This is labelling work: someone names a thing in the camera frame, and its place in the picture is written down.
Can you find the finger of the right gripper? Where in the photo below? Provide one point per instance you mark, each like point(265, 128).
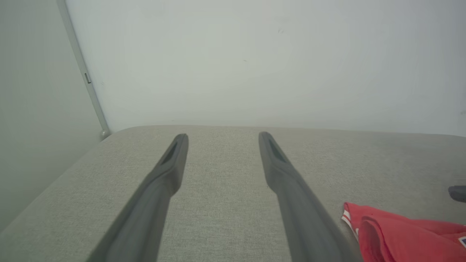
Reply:
point(458, 193)

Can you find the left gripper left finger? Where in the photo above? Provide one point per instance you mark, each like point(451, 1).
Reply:
point(145, 218)

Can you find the red white sports shirt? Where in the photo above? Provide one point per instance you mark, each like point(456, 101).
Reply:
point(400, 236)

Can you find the grey wall pipe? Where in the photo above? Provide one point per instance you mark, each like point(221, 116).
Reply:
point(82, 65)

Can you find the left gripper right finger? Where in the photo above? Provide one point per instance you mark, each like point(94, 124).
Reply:
point(305, 225)

